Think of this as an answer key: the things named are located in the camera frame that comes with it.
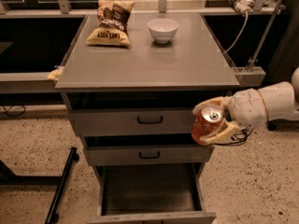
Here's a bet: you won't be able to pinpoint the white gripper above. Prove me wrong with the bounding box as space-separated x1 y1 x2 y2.
192 89 267 144

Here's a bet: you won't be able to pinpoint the red coke can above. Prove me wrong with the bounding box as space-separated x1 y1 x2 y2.
192 105 223 146

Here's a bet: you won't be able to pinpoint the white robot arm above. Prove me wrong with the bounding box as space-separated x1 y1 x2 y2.
192 68 299 146

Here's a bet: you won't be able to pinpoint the grey drawer cabinet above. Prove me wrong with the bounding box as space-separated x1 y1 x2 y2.
54 12 240 224

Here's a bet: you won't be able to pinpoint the top grey drawer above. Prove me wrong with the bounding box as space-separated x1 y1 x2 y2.
68 108 195 136

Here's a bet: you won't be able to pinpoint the bottom grey open drawer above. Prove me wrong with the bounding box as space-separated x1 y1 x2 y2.
87 163 216 224

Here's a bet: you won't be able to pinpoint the middle grey drawer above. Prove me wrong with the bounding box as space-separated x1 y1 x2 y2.
84 144 214 166

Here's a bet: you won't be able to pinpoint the white ceramic bowl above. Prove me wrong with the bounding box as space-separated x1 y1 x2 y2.
148 19 178 44

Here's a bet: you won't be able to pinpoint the white power strip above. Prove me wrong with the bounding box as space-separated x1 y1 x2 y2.
227 0 253 14

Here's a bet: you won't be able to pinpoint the yellow brown chip bag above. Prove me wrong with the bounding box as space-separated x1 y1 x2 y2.
86 0 135 47

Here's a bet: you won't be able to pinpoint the black metal floor stand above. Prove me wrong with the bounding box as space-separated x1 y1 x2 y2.
0 147 79 224

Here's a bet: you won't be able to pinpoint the black cable bundle on floor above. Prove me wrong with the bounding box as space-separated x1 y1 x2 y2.
214 128 254 147

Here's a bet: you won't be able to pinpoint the white power cable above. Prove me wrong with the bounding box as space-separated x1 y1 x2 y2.
221 11 249 55

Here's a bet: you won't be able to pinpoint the yellow sponge on rail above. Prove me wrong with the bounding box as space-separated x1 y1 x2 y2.
48 66 64 82

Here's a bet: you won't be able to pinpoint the grey metal rail frame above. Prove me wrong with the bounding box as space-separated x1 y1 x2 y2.
0 0 287 95

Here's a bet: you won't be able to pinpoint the black cable left floor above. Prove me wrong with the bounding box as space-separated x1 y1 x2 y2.
0 105 27 118

